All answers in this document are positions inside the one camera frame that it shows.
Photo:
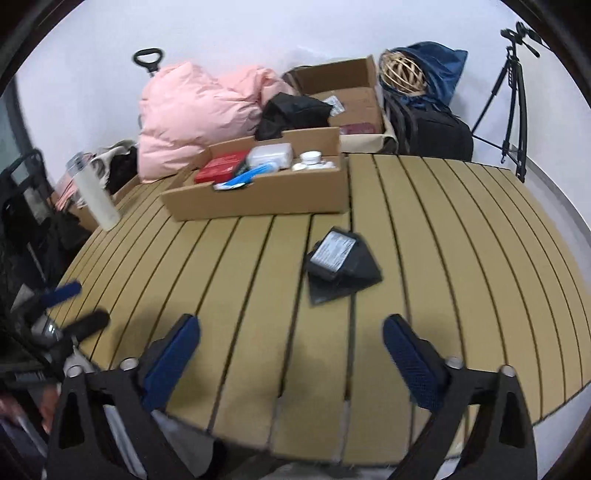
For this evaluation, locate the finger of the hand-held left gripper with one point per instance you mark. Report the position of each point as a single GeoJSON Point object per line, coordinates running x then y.
{"type": "Point", "coordinates": [64, 293]}
{"type": "Point", "coordinates": [87, 325]}

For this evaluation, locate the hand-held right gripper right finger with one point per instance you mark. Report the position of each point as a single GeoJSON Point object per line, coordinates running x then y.
{"type": "Point", "coordinates": [411, 364]}

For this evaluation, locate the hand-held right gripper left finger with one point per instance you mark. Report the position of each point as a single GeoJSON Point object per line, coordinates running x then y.
{"type": "Point", "coordinates": [171, 364]}

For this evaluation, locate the black packet with white label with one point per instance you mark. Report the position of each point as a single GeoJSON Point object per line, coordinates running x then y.
{"type": "Point", "coordinates": [337, 258]}

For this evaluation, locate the shallow cardboard box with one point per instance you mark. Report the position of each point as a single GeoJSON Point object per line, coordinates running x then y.
{"type": "Point", "coordinates": [258, 201]}

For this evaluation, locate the white and blue tube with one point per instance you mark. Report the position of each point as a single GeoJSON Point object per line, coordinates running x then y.
{"type": "Point", "coordinates": [251, 175]}

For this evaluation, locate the black office chair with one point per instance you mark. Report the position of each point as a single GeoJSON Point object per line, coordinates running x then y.
{"type": "Point", "coordinates": [27, 217]}

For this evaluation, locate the white bottle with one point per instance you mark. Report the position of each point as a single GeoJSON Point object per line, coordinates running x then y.
{"type": "Point", "coordinates": [97, 198]}

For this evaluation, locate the red box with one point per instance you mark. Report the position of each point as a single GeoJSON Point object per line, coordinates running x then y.
{"type": "Point", "coordinates": [221, 167]}

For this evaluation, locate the pink down jacket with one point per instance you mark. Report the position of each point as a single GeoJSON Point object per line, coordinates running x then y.
{"type": "Point", "coordinates": [194, 115]}

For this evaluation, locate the white jar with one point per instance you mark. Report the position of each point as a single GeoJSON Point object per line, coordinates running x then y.
{"type": "Point", "coordinates": [310, 158]}

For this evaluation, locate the black backpack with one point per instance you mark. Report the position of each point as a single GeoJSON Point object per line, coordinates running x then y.
{"type": "Point", "coordinates": [434, 131]}

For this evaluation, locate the clear plastic box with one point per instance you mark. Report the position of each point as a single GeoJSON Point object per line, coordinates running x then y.
{"type": "Point", "coordinates": [272, 152]}

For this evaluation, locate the tall open cardboard box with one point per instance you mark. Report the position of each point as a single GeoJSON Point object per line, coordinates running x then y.
{"type": "Point", "coordinates": [358, 104]}

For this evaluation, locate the small printed plastic packet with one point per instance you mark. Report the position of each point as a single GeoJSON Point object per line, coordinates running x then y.
{"type": "Point", "coordinates": [333, 105]}

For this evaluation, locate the black cloth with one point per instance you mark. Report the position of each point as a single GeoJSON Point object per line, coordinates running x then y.
{"type": "Point", "coordinates": [291, 113]}

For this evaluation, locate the wicker basket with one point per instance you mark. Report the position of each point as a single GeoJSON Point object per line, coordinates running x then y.
{"type": "Point", "coordinates": [401, 74]}

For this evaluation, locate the blue bag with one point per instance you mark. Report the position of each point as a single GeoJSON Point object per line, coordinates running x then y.
{"type": "Point", "coordinates": [438, 69]}

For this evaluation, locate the black tripod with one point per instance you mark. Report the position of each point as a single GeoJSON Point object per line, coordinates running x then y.
{"type": "Point", "coordinates": [512, 83]}

